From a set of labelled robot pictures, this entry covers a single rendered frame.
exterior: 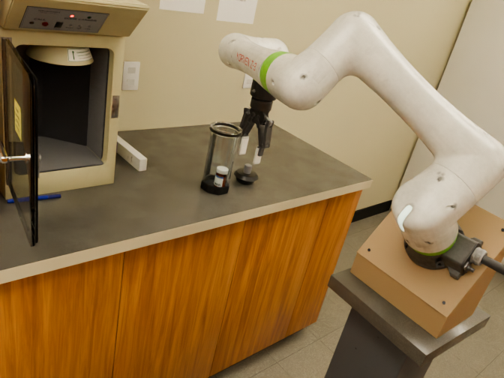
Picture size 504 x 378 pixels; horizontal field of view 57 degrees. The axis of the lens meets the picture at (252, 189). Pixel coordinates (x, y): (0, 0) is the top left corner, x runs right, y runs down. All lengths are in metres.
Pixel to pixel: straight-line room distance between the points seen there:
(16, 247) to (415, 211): 0.94
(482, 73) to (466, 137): 2.60
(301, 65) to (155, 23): 0.96
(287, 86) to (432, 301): 0.63
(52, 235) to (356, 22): 0.91
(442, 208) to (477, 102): 2.68
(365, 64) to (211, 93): 1.18
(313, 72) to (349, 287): 0.58
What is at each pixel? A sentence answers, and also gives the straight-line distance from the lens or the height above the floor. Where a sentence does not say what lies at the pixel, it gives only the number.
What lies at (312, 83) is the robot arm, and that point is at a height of 1.45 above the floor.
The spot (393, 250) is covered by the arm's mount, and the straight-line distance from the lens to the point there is 1.31.
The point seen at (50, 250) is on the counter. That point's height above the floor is 0.94.
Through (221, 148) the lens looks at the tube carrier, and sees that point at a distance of 1.51.
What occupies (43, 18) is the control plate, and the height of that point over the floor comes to 1.45.
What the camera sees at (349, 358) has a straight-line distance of 1.47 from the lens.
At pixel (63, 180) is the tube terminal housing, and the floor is 0.98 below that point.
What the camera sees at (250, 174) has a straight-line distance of 1.69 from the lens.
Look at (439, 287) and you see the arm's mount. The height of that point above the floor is 1.05.
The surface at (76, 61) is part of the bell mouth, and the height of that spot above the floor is 1.33.
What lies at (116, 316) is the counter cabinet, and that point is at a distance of 1.51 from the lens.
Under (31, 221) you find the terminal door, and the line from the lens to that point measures 1.13.
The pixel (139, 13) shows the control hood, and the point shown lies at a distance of 1.30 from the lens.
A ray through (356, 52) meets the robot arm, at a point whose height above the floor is 1.53.
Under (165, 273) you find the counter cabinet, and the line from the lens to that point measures 1.50.
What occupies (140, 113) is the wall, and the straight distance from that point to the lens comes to 2.03.
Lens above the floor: 1.67
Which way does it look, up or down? 26 degrees down
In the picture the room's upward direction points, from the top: 13 degrees clockwise
